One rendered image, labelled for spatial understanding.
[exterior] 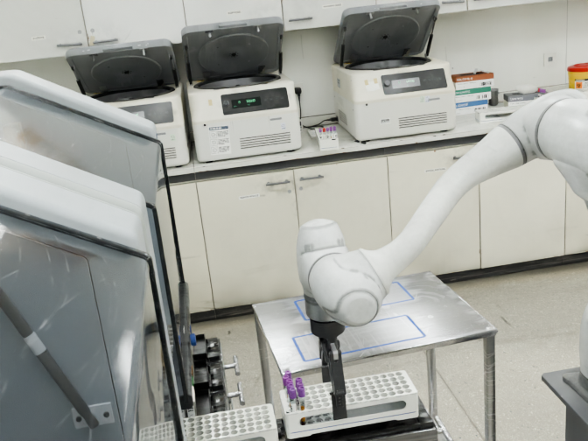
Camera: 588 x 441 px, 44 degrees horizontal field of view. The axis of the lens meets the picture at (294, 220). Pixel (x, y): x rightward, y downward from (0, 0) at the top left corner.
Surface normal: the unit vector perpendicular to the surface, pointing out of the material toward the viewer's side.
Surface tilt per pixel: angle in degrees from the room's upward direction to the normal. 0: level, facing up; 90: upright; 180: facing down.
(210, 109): 59
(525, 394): 0
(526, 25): 90
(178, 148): 90
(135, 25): 90
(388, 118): 90
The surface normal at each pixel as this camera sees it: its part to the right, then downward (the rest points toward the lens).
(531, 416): -0.10, -0.94
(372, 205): 0.15, 0.30
